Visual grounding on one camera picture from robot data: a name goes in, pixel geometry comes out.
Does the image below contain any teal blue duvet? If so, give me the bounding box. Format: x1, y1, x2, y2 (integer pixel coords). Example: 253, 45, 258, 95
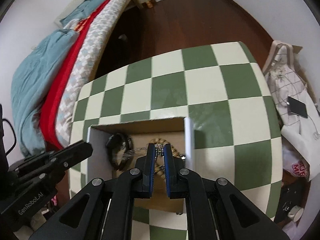
11, 29, 79, 157

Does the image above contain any red bed sheet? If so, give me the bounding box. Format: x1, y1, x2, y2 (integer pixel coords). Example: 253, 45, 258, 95
39, 0, 111, 150

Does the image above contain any green white checkered tablecloth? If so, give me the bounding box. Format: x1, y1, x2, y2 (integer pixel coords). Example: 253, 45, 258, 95
68, 41, 283, 240

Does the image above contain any white cardboard box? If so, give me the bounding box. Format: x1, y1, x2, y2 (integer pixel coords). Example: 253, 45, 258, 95
87, 116, 195, 213

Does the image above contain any small orange bottle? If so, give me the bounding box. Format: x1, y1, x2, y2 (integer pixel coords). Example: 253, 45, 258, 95
145, 0, 156, 9

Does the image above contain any silver charm bracelet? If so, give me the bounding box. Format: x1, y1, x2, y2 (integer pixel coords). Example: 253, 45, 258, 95
117, 147, 148, 163

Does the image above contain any red white plastic bag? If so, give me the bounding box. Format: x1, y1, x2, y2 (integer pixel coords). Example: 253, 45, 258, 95
291, 160, 309, 178

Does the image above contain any silver chain necklace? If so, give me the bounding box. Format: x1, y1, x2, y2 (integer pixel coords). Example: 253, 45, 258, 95
153, 142, 165, 165

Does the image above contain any checkered grey white mattress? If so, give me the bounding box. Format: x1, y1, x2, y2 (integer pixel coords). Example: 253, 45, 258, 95
51, 0, 131, 148

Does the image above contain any wooden bead bracelet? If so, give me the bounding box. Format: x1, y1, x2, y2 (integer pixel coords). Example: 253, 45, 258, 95
149, 138, 186, 181

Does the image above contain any black smartphone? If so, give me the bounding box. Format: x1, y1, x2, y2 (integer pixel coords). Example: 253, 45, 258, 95
287, 96, 308, 119

